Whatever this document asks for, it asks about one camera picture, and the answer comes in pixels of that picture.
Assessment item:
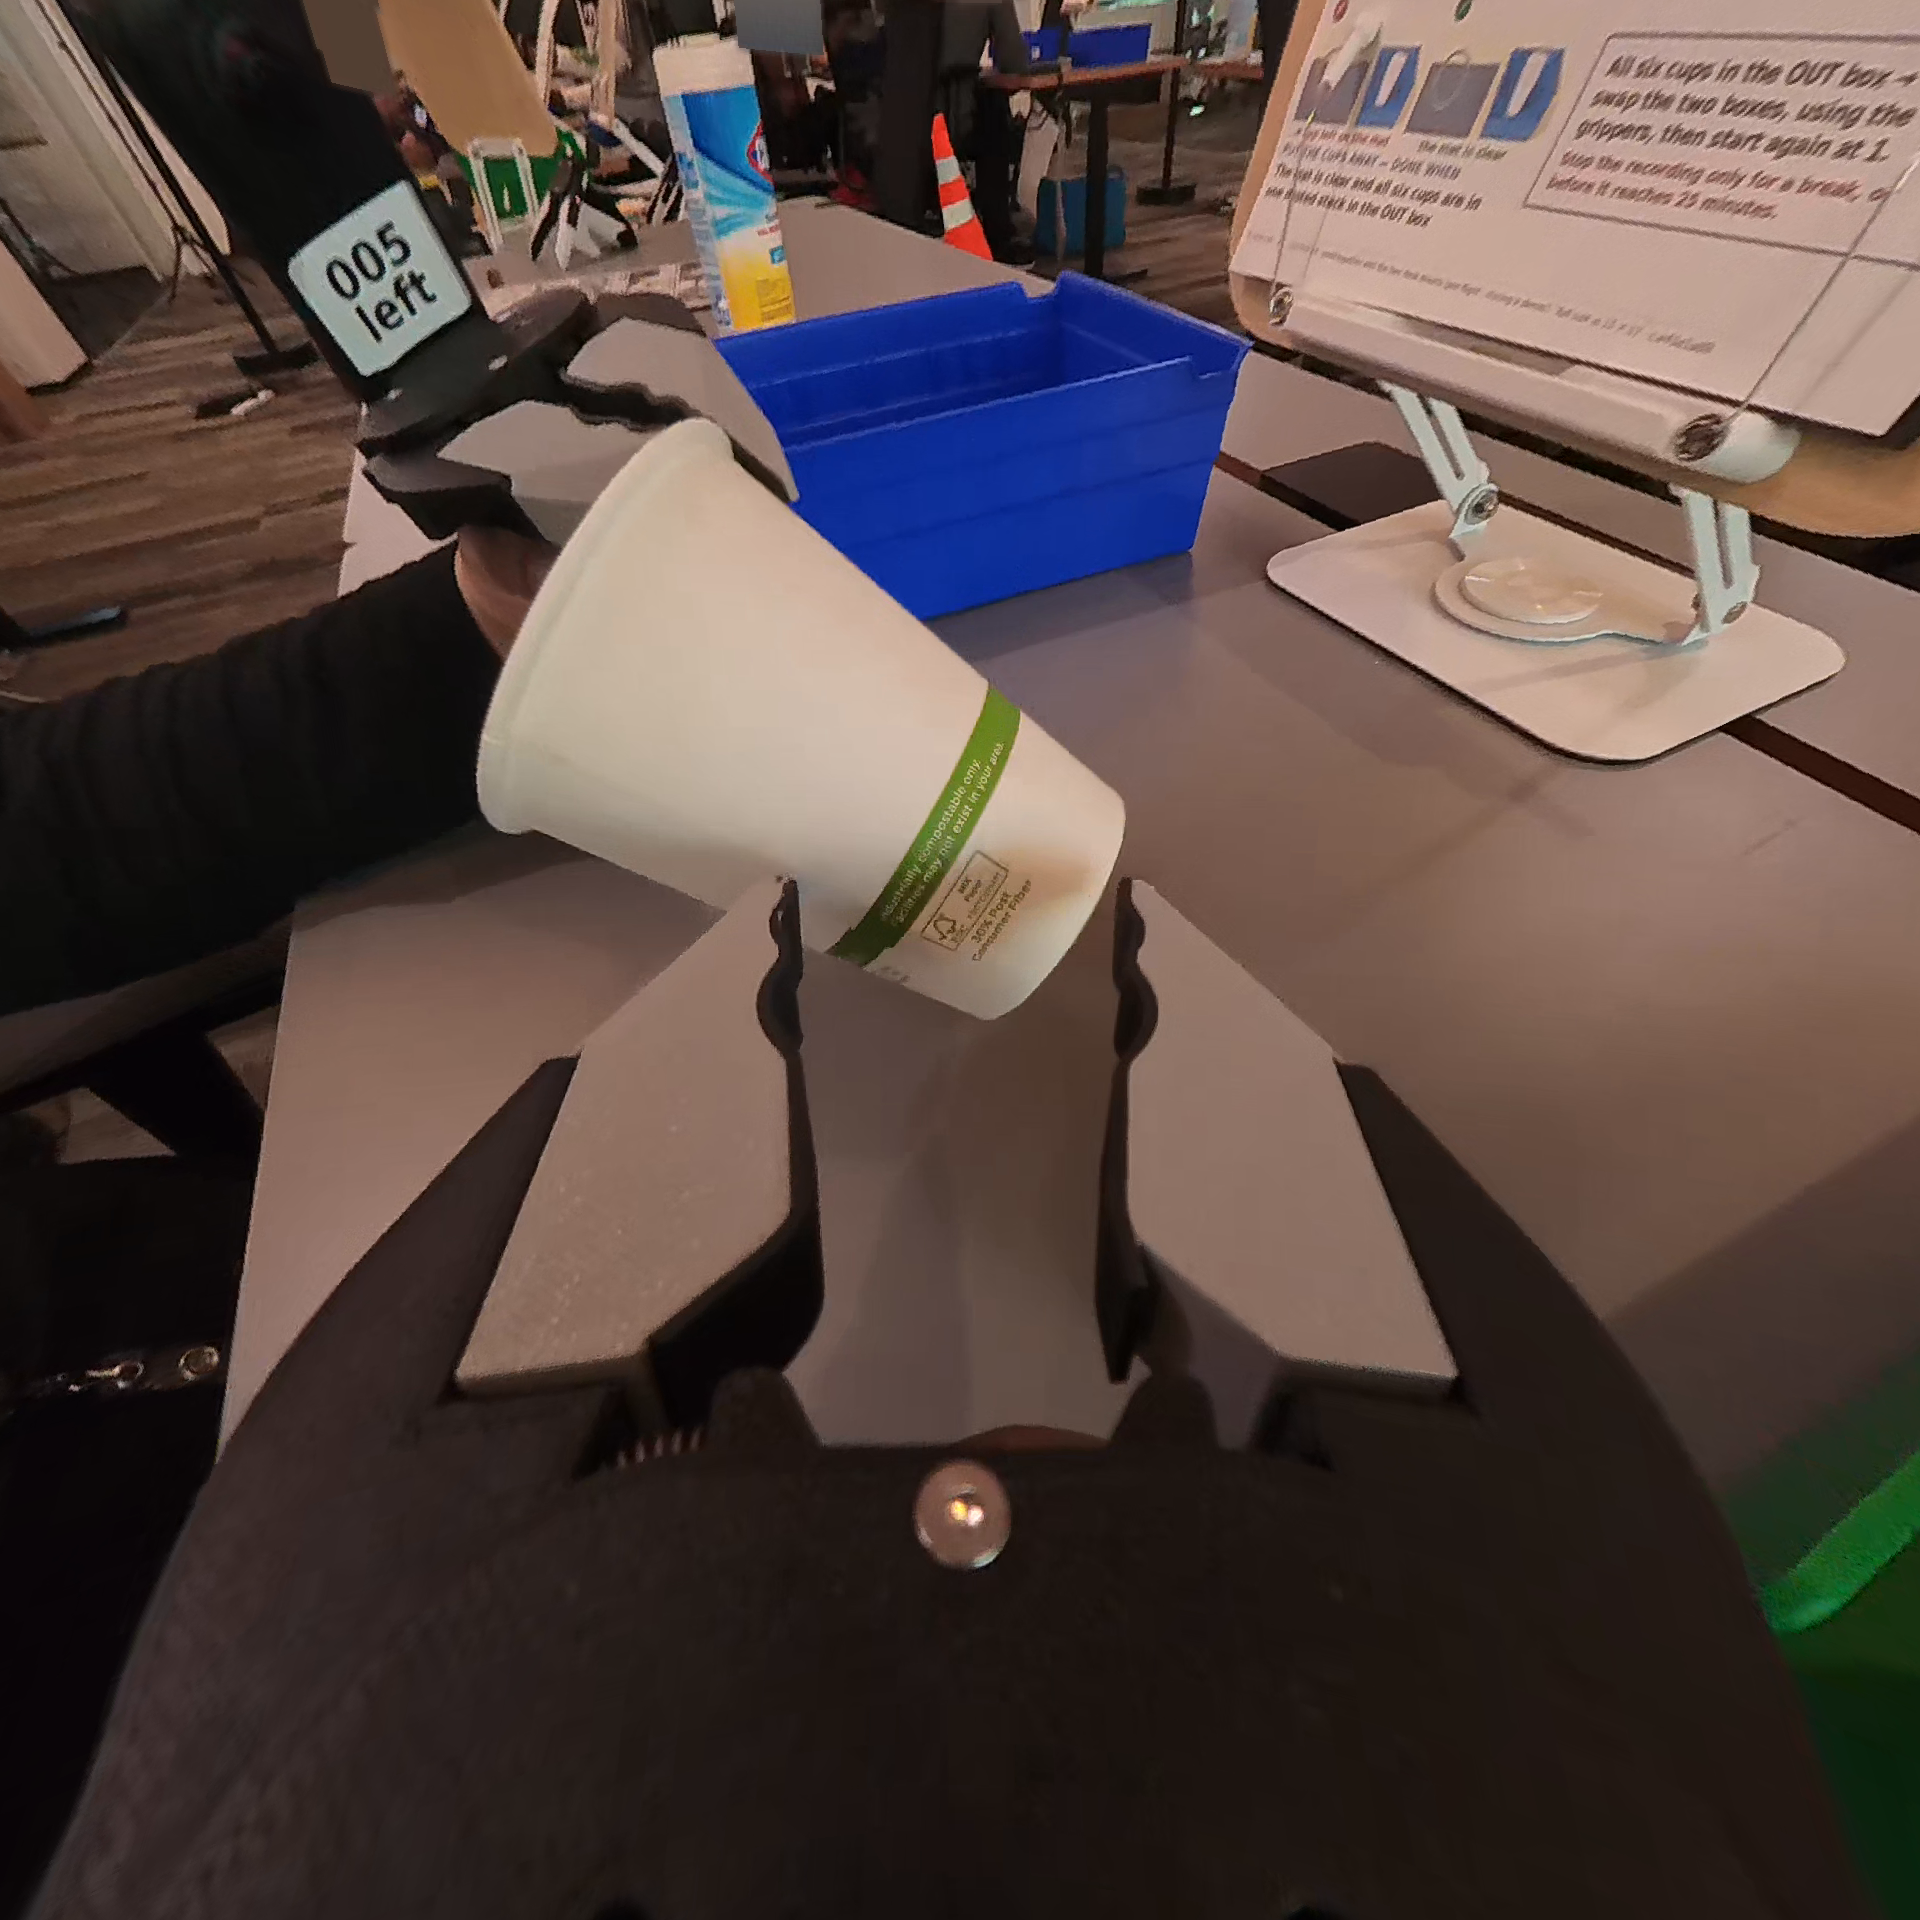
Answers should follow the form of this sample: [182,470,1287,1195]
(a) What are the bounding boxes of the white paper cup green band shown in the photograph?
[478,416,1127,1023]

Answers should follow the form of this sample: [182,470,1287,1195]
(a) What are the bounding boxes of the green plastic bin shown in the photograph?
[1725,1411,1920,1920]

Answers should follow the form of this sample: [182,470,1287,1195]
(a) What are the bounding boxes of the brown desk black legs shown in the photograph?
[982,52,1186,280]

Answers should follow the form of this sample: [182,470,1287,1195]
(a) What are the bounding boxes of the blue floor container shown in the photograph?
[1036,164,1127,256]

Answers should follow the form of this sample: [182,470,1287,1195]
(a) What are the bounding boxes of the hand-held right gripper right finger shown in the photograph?
[1097,879,1461,1403]

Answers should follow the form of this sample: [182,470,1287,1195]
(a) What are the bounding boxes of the tan wooden board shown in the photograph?
[374,0,578,167]

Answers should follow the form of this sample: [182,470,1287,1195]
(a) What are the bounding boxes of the blue plastic bin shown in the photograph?
[715,271,1251,623]

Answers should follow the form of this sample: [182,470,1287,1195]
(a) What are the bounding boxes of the person's left forearm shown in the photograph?
[0,546,505,1019]

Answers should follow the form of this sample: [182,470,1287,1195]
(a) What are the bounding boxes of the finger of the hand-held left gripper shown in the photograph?
[557,298,799,505]
[438,403,653,553]

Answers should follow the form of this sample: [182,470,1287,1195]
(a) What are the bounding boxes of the instruction sheet on stand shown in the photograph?
[1228,0,1920,768]

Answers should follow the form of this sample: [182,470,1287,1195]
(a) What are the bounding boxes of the orange striped traffic cone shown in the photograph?
[931,112,996,260]

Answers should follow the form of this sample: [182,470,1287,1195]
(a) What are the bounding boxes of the printed instruction sheet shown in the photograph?
[1245,0,1920,438]

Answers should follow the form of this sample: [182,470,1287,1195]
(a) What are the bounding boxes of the person's left hand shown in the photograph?
[455,521,567,666]

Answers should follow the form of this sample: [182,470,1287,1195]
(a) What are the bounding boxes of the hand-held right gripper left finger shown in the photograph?
[455,879,827,1412]

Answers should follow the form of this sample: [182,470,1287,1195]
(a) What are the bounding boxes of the white wipes canister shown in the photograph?
[652,33,797,337]

